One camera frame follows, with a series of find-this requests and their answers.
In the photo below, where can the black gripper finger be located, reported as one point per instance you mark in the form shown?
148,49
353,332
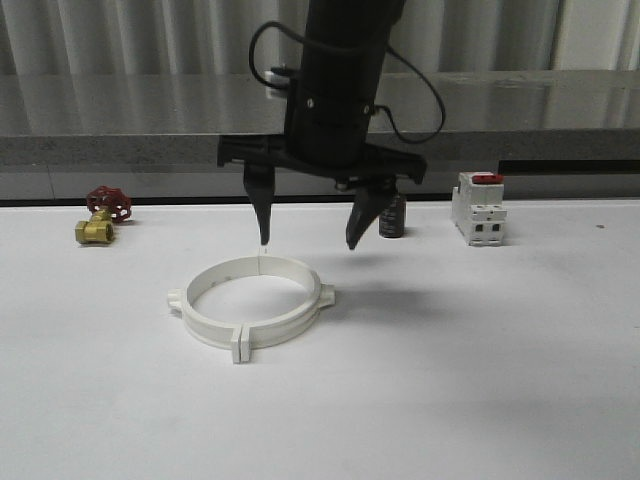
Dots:
259,184
369,202

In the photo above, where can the brass valve red handwheel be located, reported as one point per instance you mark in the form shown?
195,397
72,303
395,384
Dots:
108,206

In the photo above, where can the white half pipe clamp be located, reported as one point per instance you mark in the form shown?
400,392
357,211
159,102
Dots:
271,329
236,337

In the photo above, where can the black cylindrical capacitor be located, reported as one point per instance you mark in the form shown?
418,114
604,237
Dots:
392,219

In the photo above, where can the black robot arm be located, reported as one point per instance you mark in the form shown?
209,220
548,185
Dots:
344,36

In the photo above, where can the grey stone ledge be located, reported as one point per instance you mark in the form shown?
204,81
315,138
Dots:
153,120

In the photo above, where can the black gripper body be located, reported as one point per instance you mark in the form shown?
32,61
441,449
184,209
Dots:
324,133

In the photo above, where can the white circuit breaker red switch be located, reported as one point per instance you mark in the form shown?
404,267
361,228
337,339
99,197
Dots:
477,208

